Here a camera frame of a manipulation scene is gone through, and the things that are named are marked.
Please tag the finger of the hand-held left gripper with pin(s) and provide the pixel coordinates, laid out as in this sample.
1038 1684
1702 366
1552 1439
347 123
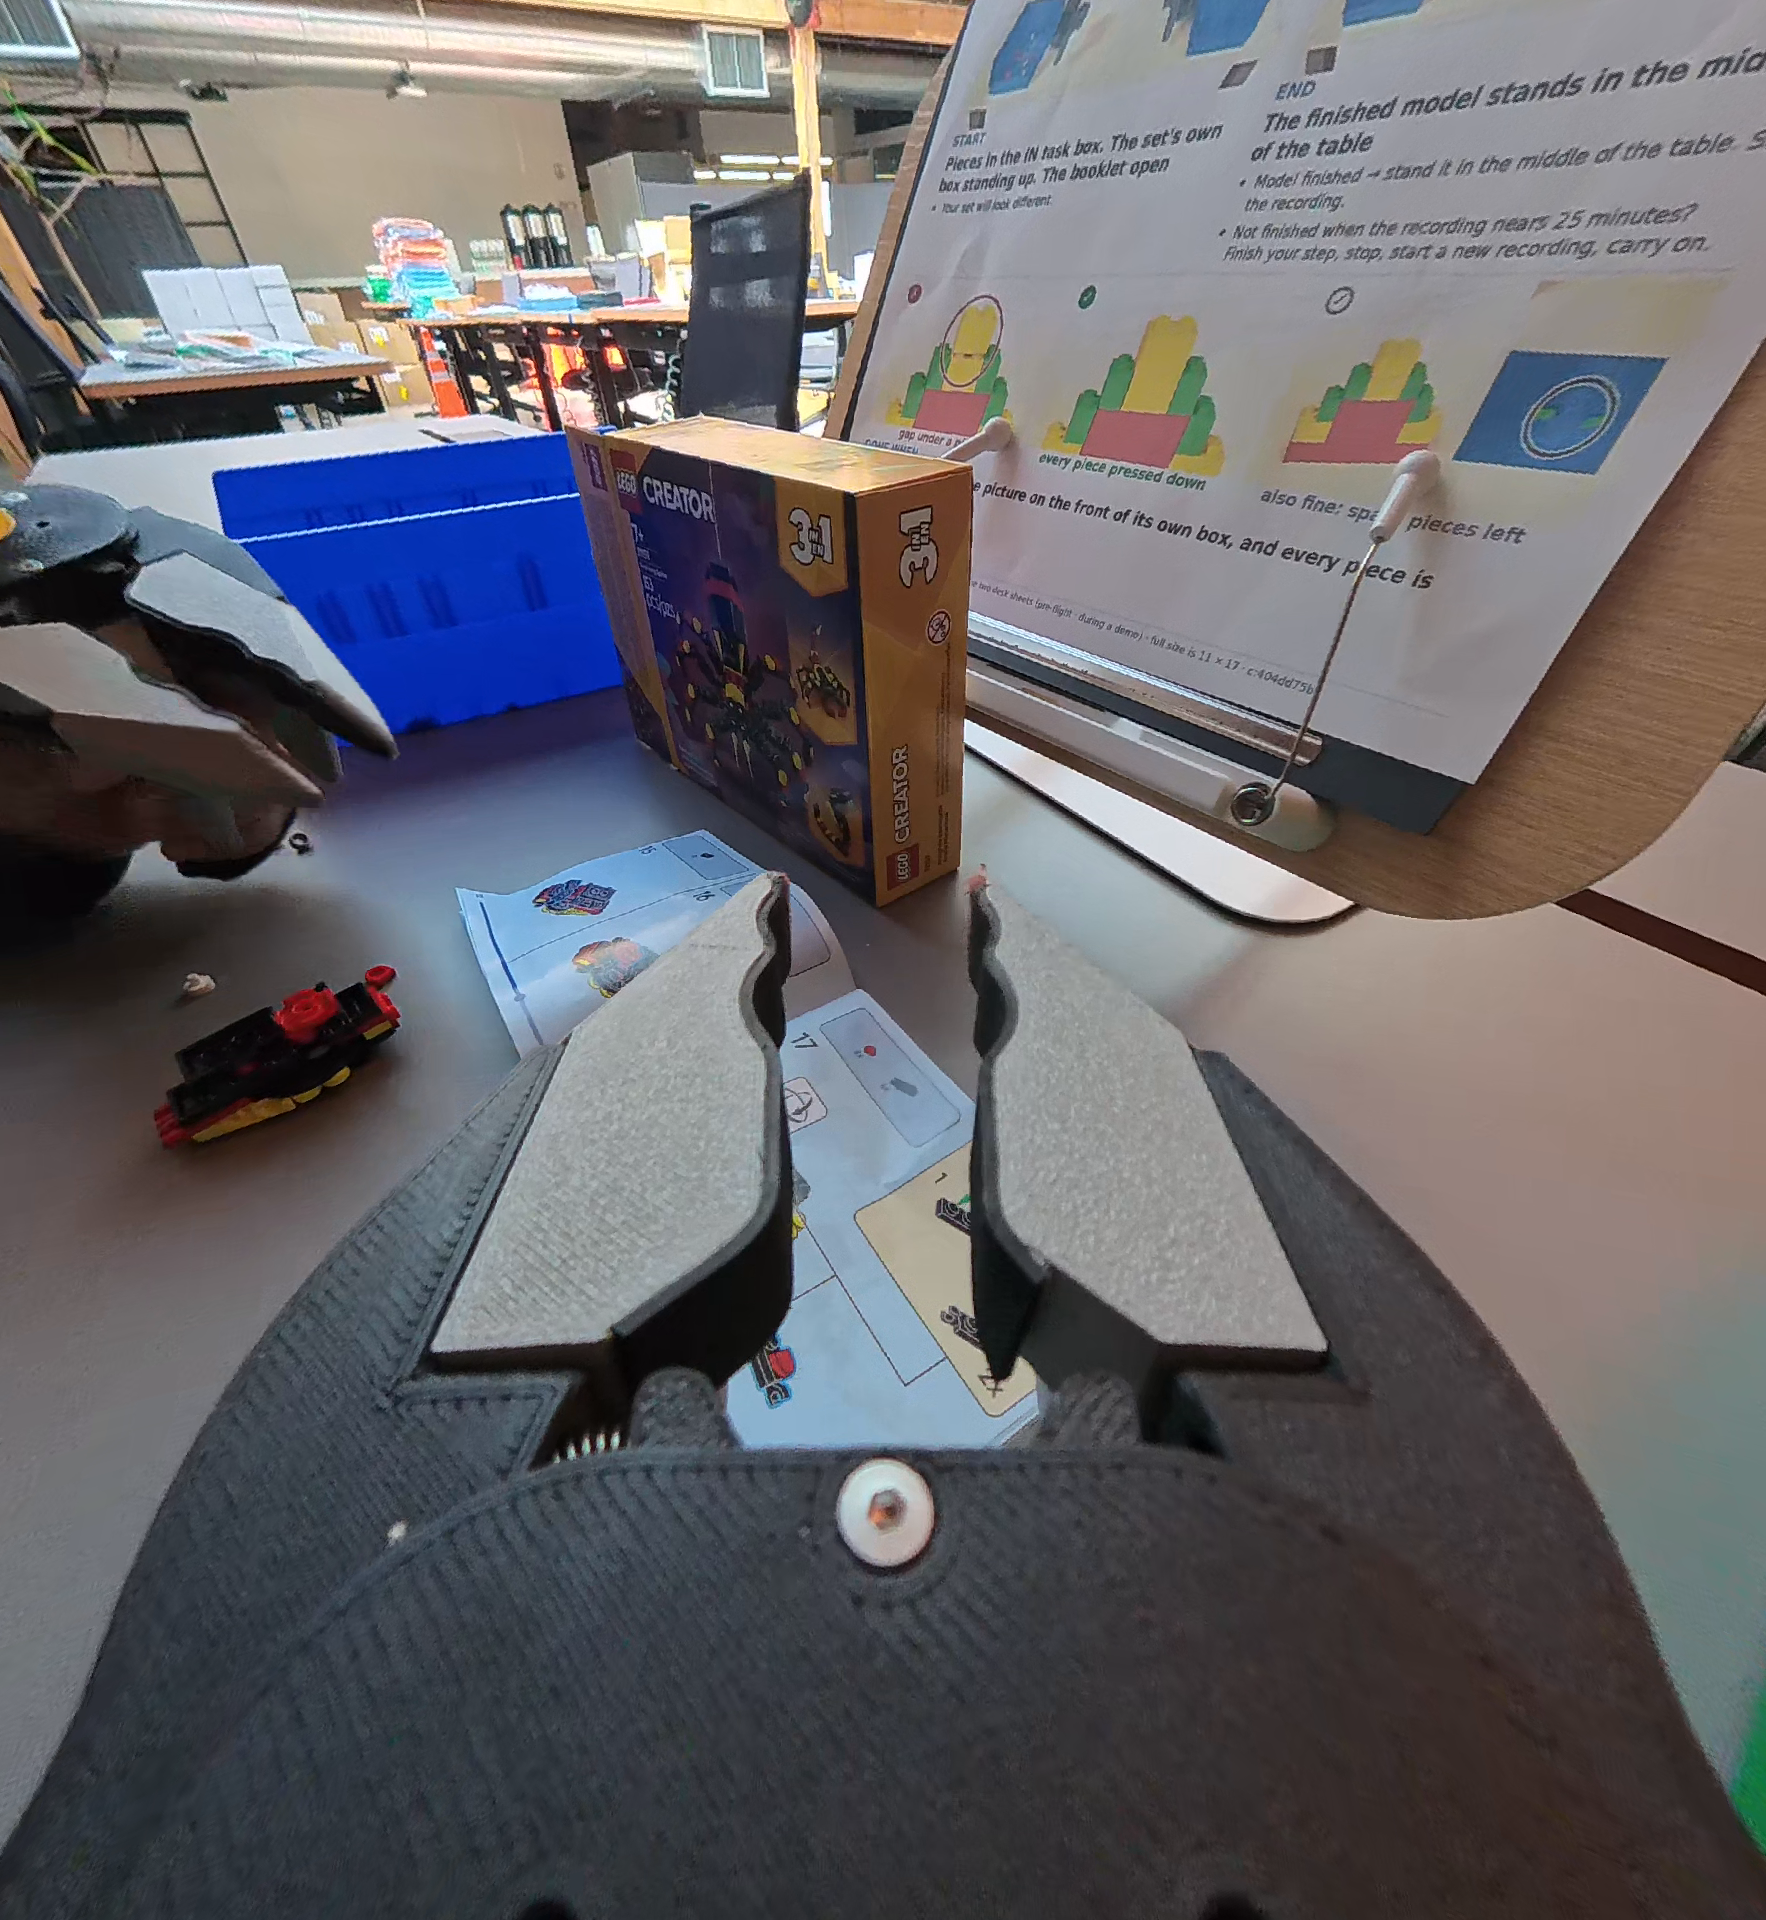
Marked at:
239 608
119 698

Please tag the metal ventilation duct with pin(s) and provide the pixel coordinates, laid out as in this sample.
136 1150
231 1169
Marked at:
374 38

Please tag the printed instruction sheet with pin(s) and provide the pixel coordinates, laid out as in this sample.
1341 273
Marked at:
1423 224

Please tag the grey background table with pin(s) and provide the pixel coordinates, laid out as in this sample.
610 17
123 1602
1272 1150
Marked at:
223 374

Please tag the purple yellow lego box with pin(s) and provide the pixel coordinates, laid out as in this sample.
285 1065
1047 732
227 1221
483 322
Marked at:
764 632

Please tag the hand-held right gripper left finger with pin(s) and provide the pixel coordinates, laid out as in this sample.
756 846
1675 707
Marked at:
630 1171

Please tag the stack of colourful packets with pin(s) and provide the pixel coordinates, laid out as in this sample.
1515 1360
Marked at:
411 271

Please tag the person's left hand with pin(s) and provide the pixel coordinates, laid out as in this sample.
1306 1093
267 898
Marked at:
208 855

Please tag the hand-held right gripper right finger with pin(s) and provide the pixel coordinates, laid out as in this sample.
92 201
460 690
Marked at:
1125 1185

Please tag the stack of white boxes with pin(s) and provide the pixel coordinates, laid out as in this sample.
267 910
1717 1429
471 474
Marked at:
223 308

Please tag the wooden document stand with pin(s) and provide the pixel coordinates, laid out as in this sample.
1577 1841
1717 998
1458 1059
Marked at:
1618 752

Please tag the lego instruction booklet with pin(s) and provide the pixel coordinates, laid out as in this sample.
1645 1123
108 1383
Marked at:
884 1200

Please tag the blue plastic bin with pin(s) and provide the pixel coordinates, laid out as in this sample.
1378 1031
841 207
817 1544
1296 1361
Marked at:
419 601

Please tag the black yellow red lego model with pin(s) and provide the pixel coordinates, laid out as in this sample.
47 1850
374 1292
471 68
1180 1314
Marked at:
269 1059

